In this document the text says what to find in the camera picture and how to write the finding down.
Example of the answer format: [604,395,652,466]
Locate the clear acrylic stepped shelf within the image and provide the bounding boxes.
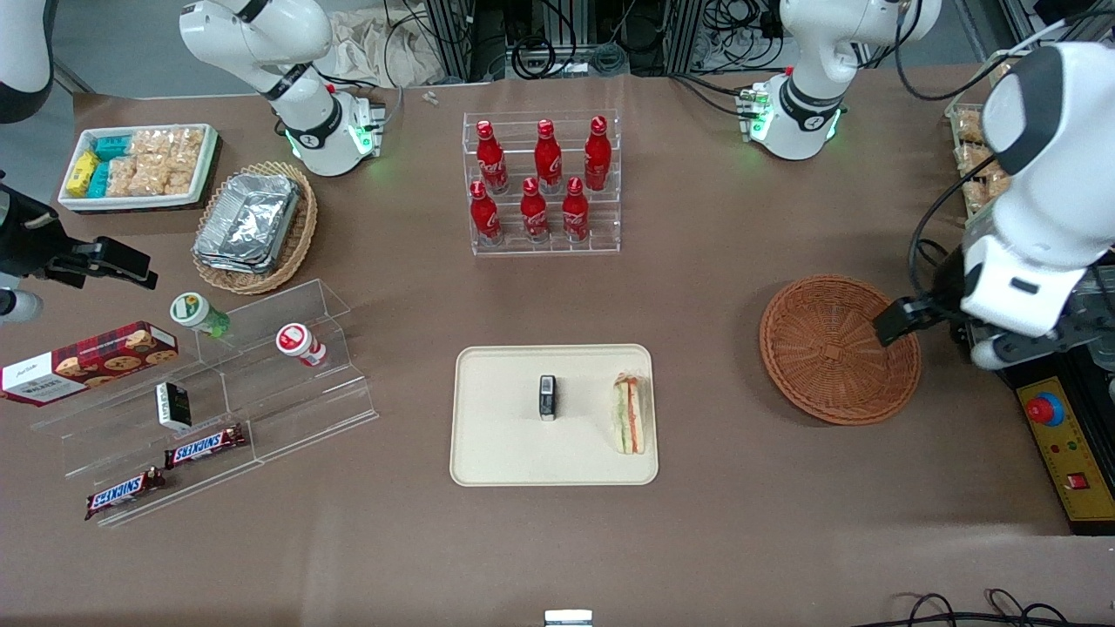
[30,279,380,529]

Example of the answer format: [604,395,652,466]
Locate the black box with white label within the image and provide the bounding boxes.
[155,381,193,433]

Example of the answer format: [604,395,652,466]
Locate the red lid snack cup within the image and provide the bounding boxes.
[275,323,328,367]

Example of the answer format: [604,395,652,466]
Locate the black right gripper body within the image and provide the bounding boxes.
[0,187,66,280]

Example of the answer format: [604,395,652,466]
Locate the white wire rack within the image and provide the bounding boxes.
[945,52,1013,220]

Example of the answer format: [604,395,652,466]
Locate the cream plastic tray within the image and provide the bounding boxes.
[449,344,659,487]

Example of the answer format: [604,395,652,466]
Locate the round brown wicker basket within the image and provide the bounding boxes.
[759,274,922,427]

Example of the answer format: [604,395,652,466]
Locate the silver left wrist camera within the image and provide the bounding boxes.
[970,335,1018,373]

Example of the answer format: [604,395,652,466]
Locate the triangular sandwich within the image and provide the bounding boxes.
[612,372,650,455]

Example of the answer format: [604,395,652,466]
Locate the Snickers chocolate bar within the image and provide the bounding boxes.
[84,467,166,522]
[164,423,247,471]

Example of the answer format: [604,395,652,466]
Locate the white crumpled cloth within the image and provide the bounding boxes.
[324,7,445,88]

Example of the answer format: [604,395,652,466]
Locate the oval tan wicker basket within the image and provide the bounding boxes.
[191,160,319,296]

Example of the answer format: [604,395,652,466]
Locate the yellow emergency stop panel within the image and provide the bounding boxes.
[1015,376,1115,523]

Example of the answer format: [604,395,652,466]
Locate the black coiled cable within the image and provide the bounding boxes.
[510,35,558,81]

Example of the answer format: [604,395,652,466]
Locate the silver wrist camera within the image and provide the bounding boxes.
[970,335,1018,373]
[0,290,43,325]

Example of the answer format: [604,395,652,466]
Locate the red tartan cookie box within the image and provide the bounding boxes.
[0,320,179,408]

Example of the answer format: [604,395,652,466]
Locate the clear acrylic bottle rack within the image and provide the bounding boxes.
[463,110,622,257]

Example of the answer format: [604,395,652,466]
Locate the red cola bottle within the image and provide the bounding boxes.
[584,115,612,192]
[520,178,551,244]
[475,120,510,194]
[533,118,563,194]
[470,180,503,246]
[562,177,591,243]

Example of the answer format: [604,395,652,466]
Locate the green lid snack cup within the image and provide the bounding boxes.
[169,292,232,340]

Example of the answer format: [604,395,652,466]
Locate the stacked aluminium foil trays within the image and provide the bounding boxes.
[193,172,302,276]

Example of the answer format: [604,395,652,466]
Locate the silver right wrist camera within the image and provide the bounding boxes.
[0,290,43,325]

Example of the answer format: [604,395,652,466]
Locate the yellow snack pack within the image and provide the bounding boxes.
[68,150,101,197]

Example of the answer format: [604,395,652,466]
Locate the white rectangular bin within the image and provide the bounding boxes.
[57,124,219,210]

